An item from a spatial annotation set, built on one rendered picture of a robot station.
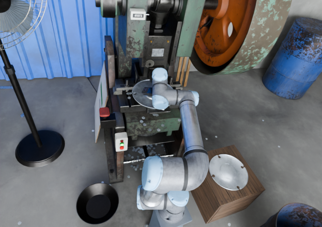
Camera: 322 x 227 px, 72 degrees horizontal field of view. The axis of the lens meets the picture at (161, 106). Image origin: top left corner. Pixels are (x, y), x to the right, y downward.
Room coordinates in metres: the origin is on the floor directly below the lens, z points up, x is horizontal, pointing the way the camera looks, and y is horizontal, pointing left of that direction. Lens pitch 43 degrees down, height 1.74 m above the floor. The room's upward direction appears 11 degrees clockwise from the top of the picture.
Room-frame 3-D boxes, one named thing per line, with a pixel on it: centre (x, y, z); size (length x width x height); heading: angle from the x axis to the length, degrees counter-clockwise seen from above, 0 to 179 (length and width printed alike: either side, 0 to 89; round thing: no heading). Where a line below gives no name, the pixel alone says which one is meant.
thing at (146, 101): (1.12, 0.06, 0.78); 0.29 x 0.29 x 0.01
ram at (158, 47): (1.20, 0.10, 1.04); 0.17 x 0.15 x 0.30; 23
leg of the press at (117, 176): (1.27, 0.41, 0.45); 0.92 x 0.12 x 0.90; 23
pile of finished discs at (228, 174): (0.92, -0.57, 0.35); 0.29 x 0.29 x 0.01
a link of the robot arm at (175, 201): (0.53, -0.16, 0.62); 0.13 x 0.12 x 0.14; 100
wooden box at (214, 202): (0.92, -0.57, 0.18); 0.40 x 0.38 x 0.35; 28
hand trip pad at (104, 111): (0.90, 0.33, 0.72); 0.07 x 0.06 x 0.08; 23
